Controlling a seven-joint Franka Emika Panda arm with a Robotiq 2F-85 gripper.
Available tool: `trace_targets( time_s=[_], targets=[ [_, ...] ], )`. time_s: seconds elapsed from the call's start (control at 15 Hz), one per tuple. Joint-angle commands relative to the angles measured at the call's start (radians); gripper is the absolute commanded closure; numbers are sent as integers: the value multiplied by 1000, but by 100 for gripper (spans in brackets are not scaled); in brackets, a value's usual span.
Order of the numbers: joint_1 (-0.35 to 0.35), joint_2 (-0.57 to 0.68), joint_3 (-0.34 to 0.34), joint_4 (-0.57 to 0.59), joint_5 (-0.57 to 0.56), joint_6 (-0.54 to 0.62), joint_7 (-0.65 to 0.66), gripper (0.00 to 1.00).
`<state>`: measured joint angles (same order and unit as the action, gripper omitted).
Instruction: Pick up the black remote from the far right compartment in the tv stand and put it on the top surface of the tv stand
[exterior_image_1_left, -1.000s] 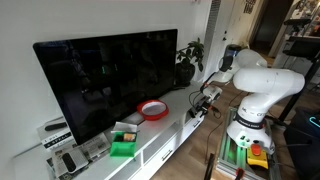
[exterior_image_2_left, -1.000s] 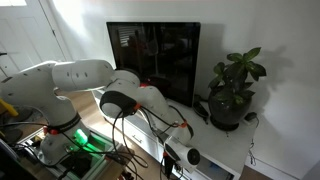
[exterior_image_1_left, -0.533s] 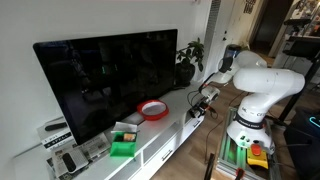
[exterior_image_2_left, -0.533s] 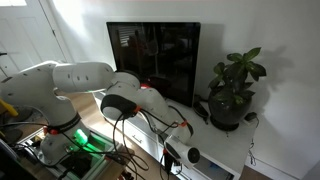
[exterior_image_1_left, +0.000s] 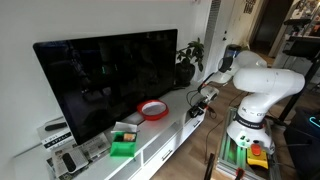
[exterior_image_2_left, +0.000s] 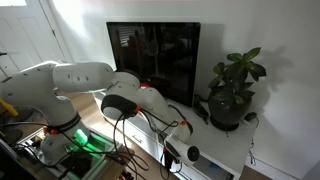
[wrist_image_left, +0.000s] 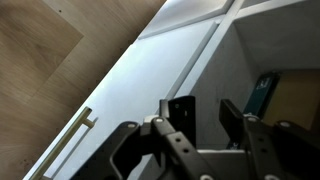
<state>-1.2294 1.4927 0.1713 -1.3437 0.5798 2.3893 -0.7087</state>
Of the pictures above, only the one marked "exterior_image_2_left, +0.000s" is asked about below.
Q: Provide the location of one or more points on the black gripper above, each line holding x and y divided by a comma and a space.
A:
168, 160

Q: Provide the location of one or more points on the metal robot base platform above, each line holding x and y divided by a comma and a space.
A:
96, 150

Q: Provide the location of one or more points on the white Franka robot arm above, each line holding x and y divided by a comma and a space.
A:
80, 78

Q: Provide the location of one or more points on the white tv stand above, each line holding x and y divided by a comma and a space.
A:
220, 140

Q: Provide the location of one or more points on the black oval case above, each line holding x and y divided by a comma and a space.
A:
200, 109

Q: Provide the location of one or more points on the potted green plant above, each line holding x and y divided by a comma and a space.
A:
230, 100

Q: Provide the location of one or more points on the black power adapter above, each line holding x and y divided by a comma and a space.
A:
251, 116

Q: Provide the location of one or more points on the black flat screen television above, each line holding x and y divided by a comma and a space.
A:
156, 50

